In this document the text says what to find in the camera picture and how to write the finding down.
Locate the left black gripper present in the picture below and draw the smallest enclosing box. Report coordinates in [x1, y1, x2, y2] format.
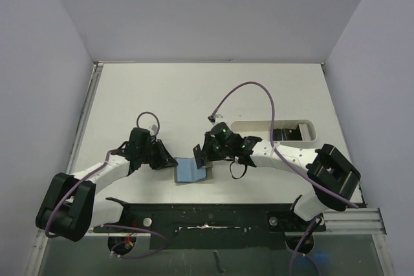
[140, 138, 177, 171]

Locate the dark credit card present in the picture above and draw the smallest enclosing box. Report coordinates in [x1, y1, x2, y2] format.
[193, 144, 206, 169]

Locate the grey blue card holder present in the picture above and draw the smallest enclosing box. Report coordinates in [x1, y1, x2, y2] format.
[174, 157, 212, 184]

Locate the white plastic tray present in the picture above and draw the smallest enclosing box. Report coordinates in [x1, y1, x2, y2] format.
[230, 120, 317, 142]

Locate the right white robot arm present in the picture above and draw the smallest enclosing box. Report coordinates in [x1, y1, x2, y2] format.
[193, 122, 361, 230]

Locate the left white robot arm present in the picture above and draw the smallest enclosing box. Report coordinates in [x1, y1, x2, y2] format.
[35, 127, 178, 242]

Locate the stack of dark cards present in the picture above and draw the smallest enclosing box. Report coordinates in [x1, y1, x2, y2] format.
[272, 128, 303, 142]

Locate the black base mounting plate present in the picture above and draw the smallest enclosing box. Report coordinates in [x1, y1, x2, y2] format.
[103, 204, 310, 250]

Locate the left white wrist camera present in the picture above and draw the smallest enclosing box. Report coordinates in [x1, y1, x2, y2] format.
[148, 125, 159, 133]

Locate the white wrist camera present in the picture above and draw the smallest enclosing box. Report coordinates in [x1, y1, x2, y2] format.
[208, 114, 224, 124]
[148, 125, 159, 133]

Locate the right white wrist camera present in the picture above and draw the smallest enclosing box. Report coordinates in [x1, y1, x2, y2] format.
[208, 114, 224, 124]

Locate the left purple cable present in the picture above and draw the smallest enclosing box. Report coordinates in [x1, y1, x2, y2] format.
[44, 111, 169, 260]

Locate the left aluminium rail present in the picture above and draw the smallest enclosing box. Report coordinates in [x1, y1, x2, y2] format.
[64, 62, 104, 175]

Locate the aluminium rail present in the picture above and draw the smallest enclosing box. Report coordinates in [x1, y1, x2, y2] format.
[64, 62, 104, 175]
[323, 208, 387, 235]

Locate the right aluminium rail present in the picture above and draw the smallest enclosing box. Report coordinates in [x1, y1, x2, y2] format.
[323, 208, 387, 235]

